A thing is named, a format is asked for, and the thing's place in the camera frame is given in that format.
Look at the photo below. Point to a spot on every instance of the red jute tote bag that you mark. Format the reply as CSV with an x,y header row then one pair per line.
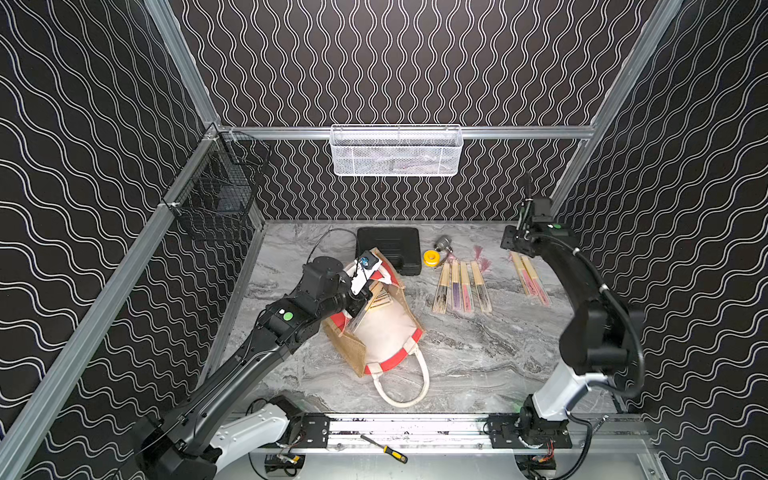
x,y
377,341

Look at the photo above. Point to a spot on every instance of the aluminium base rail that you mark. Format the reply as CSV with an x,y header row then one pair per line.
x,y
450,433

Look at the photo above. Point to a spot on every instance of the bamboo fan pink stripe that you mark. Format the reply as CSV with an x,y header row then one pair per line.
x,y
534,283

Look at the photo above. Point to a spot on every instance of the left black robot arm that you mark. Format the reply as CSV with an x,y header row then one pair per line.
x,y
195,440

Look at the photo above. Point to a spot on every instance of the yellow thread seal tape spool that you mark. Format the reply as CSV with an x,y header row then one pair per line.
x,y
431,258

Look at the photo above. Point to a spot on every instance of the aluminium frame corner post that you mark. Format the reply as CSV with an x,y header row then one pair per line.
x,y
647,42

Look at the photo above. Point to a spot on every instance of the yellow black handled screwdriver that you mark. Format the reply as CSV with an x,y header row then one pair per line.
x,y
400,457

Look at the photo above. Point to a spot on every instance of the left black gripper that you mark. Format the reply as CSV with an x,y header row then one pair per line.
x,y
359,301

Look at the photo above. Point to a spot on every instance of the black wire mesh basket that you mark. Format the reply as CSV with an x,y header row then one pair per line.
x,y
217,204

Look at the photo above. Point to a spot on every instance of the bamboo fan floral white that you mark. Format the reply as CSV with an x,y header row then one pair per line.
x,y
441,297

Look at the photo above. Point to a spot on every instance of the bamboo fan purple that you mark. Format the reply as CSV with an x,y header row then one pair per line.
x,y
456,292

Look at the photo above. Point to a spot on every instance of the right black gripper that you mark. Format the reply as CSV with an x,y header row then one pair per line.
x,y
519,233

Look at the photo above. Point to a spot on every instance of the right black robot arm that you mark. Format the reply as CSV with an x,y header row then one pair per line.
x,y
600,348

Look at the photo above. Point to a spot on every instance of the bamboo fan grey floral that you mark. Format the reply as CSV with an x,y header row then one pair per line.
x,y
479,265

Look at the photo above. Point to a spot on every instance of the white wire mesh basket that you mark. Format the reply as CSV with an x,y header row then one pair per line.
x,y
407,150

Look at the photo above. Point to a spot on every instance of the black plastic tool case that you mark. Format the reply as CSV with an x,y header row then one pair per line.
x,y
399,245

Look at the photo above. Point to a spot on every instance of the steel ball valve brown handle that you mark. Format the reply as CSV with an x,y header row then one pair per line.
x,y
443,246

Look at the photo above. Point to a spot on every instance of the folding fans bundle in bag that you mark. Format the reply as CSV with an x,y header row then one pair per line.
x,y
380,298

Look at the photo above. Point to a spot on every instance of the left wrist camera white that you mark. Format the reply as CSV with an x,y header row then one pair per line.
x,y
364,267

